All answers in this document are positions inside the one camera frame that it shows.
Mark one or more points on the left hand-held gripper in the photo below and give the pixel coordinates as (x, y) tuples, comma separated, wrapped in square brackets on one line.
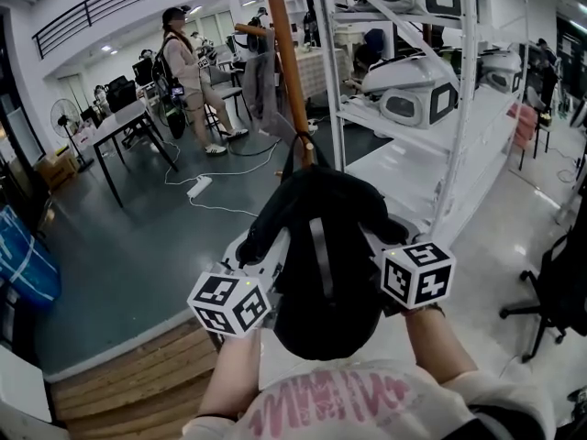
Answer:
[(229, 310)]

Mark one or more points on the black backpack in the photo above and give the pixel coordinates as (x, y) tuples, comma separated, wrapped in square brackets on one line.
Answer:
[(339, 319)]

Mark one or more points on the person's left forearm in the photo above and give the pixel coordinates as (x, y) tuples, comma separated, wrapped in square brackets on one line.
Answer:
[(231, 374)]

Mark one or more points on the wooden step platform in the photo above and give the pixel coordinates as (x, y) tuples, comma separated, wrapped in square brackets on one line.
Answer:
[(137, 374)]

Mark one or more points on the table with checked cloth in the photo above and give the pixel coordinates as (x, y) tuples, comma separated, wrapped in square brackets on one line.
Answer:
[(316, 71)]

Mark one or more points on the person's cream printed shirt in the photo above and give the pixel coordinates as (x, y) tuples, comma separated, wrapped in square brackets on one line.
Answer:
[(344, 415)]

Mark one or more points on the white cabinet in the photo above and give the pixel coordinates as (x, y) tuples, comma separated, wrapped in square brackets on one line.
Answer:
[(23, 388)]

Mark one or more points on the black office chair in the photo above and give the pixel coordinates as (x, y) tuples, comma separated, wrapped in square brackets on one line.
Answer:
[(559, 282), (121, 94)]

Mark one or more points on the long white power strip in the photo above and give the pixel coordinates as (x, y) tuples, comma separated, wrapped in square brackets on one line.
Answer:
[(199, 187)]

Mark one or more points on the cardboard box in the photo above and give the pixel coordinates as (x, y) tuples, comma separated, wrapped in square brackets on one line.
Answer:
[(57, 170)]

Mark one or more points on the white metal shelving unit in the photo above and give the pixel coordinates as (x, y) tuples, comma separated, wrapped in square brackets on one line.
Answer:
[(403, 172)]

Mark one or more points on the blue wrapped bundle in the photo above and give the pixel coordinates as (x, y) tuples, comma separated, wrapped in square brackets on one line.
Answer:
[(25, 255)]

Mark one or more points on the person's right forearm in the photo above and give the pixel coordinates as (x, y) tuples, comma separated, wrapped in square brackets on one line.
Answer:
[(435, 346)]

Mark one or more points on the pink chair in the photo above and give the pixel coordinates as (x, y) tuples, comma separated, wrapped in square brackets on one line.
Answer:
[(527, 124)]

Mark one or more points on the white table black legs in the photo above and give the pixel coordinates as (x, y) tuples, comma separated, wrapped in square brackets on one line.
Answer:
[(114, 124)]

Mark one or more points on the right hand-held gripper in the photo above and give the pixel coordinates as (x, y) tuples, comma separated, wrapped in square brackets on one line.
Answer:
[(415, 278)]

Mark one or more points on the black monitor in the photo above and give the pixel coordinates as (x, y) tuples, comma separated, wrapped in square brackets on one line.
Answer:
[(142, 70)]

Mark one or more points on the grey hanging garment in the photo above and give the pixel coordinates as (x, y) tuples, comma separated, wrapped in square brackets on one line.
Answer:
[(261, 85)]

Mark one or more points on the black frame chair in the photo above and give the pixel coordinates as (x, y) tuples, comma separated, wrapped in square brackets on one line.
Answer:
[(229, 92)]

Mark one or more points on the wooden coat stand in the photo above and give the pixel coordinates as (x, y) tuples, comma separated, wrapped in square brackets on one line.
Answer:
[(286, 62)]

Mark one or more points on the black pedestal fan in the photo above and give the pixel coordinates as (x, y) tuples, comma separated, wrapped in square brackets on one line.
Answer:
[(64, 115)]

